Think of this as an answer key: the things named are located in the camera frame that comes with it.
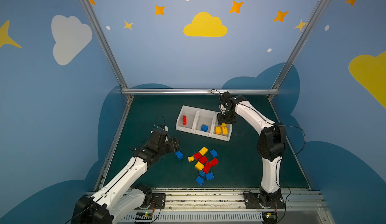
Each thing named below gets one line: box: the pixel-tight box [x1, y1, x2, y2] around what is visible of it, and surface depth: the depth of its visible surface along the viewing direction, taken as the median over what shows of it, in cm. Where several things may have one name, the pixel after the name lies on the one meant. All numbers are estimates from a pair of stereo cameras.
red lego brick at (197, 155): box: [193, 152, 202, 160], surface depth 91 cm
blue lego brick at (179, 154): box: [174, 150, 184, 161], surface depth 90 cm
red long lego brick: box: [203, 161, 213, 174], surface depth 86 cm
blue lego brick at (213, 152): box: [210, 148, 219, 158], surface depth 92 cm
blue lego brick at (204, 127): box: [201, 124, 209, 132], surface depth 103 cm
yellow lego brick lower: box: [195, 161, 205, 171], surface depth 86 cm
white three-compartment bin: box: [175, 104, 233, 142], surface depth 103 cm
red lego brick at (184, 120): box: [182, 115, 187, 126], surface depth 106 cm
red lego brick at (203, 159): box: [199, 155, 208, 164], surface depth 90 cm
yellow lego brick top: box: [219, 122, 228, 135], surface depth 100 cm
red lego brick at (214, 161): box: [210, 157, 220, 167], surface depth 88 cm
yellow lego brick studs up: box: [199, 146, 209, 157], surface depth 92 cm
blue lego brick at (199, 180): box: [195, 175, 205, 186], surface depth 82 cm
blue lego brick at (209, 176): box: [205, 171, 215, 181], surface depth 84 cm
